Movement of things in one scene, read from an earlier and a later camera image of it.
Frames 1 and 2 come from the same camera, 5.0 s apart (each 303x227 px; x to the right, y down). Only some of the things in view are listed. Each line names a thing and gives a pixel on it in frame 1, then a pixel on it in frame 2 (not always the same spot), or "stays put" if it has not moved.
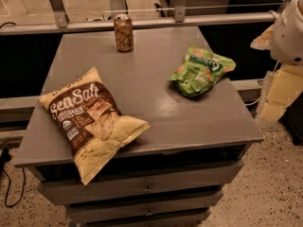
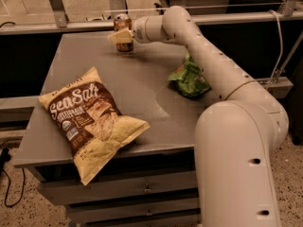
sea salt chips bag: x=89 y=120 stays put
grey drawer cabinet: x=171 y=176 stays put
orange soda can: x=124 y=32 stays put
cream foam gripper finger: x=263 y=42 -> x=147 y=29
